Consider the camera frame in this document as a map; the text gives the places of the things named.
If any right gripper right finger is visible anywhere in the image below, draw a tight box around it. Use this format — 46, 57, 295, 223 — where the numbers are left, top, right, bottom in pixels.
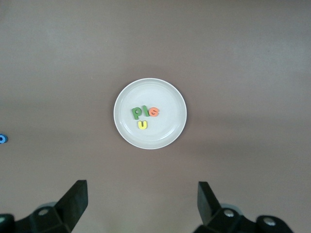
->
194, 181, 293, 233

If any beige brown plate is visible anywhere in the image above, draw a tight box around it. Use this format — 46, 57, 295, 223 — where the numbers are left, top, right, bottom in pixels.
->
113, 78, 188, 150

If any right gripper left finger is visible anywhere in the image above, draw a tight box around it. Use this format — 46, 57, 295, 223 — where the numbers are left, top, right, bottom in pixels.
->
0, 180, 88, 233

